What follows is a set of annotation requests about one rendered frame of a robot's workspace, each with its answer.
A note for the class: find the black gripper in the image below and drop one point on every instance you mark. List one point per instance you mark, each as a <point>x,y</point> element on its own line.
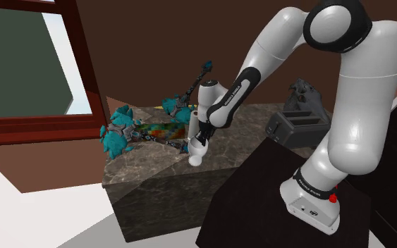
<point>205,133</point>

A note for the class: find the dark grey rock figure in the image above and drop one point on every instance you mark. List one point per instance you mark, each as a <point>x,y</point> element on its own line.
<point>303,96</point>

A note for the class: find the red framed window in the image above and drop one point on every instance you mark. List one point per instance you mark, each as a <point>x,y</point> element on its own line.
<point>22,62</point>

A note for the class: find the black toaster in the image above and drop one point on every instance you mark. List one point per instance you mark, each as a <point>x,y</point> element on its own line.
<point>297,129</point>

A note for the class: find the white goblet cup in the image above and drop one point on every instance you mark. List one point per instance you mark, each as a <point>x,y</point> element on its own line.
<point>196,151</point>

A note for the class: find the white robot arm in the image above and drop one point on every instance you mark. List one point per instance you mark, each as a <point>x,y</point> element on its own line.
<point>363,113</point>

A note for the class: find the white cylinder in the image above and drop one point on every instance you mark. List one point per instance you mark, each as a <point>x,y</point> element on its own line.
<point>193,123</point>

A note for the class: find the multicoloured pixel pattern box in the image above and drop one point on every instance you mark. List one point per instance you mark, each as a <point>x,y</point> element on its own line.
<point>163,129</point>

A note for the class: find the black robot stand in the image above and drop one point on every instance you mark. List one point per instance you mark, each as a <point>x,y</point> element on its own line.
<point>253,202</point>

